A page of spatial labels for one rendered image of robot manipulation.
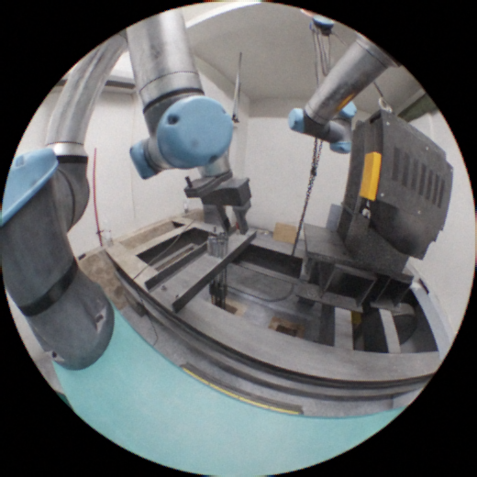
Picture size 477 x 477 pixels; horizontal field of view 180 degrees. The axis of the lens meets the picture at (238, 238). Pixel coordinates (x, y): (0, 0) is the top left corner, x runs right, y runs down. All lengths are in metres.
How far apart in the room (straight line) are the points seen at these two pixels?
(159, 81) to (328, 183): 2.97
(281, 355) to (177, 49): 0.72
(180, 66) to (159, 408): 0.33
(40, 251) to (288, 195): 3.08
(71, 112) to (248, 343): 0.74
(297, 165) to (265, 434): 3.07
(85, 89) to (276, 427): 0.49
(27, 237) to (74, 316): 0.09
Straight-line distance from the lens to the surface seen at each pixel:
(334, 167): 3.06
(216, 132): 0.15
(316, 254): 0.70
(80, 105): 0.32
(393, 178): 0.60
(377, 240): 0.77
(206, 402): 0.18
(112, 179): 1.45
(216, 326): 0.62
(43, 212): 0.18
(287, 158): 3.07
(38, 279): 0.18
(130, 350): 0.22
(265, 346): 0.60
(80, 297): 0.21
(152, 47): 0.21
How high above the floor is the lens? 1.19
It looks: 25 degrees down
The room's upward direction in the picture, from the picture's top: 5 degrees clockwise
